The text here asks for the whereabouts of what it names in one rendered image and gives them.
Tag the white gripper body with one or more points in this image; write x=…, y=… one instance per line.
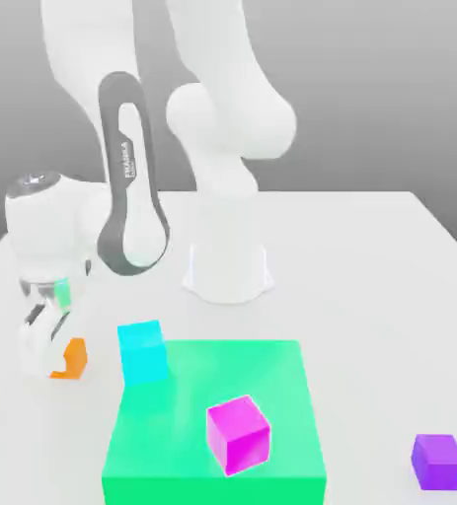
x=38, y=337

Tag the small orange cube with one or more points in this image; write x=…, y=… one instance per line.
x=76, y=355

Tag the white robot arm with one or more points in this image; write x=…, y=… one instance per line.
x=220, y=118

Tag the small cyan cube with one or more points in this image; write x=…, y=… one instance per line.
x=143, y=351

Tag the small magenta cube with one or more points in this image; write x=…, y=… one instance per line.
x=238, y=434

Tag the small purple cube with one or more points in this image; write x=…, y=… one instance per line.
x=438, y=461

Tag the large green box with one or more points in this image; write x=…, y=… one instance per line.
x=212, y=434

